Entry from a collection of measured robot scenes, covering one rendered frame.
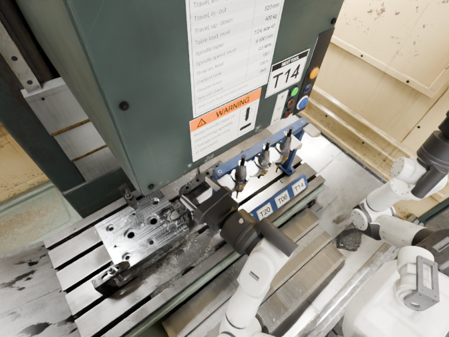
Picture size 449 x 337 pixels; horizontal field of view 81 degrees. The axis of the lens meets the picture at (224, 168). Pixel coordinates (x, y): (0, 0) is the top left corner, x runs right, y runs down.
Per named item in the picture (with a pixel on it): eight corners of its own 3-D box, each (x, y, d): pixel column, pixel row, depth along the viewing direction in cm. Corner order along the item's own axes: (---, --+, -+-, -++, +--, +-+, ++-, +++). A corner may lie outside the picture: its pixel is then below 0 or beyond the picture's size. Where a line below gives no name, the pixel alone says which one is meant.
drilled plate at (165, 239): (189, 233, 109) (188, 228, 105) (123, 277, 98) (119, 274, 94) (161, 194, 119) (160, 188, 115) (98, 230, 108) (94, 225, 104)
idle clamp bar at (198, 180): (226, 173, 133) (226, 165, 127) (185, 203, 121) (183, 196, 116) (219, 167, 135) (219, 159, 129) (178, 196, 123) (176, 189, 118)
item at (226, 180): (240, 188, 91) (240, 186, 91) (228, 196, 89) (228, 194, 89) (227, 174, 94) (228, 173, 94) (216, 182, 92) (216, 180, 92)
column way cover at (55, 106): (173, 142, 143) (158, 52, 101) (85, 186, 124) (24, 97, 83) (168, 136, 145) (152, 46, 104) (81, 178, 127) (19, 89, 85)
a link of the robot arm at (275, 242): (248, 236, 71) (282, 267, 66) (226, 253, 62) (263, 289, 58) (268, 204, 66) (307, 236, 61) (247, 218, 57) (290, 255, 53)
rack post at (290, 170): (295, 171, 135) (314, 130, 111) (288, 176, 133) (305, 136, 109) (282, 158, 139) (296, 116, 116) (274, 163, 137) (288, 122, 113)
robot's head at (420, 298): (422, 282, 59) (445, 266, 53) (423, 319, 53) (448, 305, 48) (391, 268, 60) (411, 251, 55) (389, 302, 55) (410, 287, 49)
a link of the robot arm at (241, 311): (253, 267, 71) (229, 313, 78) (231, 286, 63) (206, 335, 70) (286, 296, 66) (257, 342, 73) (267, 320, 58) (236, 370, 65)
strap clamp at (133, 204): (144, 216, 117) (136, 199, 105) (137, 220, 115) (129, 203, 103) (130, 194, 123) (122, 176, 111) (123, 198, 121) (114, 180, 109)
